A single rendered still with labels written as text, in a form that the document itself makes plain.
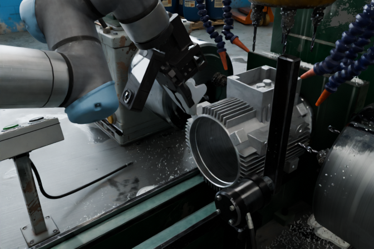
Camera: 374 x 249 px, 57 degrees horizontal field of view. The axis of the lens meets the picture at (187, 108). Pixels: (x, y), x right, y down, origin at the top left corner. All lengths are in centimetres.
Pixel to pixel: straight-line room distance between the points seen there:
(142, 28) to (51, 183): 61
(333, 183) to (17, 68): 47
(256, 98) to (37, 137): 44
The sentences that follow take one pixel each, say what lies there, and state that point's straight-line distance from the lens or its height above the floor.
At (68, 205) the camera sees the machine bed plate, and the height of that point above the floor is 80.
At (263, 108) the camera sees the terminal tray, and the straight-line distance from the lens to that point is 69.
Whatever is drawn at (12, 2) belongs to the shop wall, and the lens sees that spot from 617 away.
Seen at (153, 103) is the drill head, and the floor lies 102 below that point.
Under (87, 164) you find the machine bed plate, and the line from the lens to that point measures 108.
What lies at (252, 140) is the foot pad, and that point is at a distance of 66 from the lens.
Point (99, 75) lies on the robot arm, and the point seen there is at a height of 124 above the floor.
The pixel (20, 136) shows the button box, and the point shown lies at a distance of 74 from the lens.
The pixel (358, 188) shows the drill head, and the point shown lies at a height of 108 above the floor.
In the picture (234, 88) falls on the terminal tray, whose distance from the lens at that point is 73.
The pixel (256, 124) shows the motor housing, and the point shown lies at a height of 108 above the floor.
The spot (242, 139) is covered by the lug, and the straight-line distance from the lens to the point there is 64.
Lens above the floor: 142
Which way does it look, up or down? 27 degrees down
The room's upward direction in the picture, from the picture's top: straight up
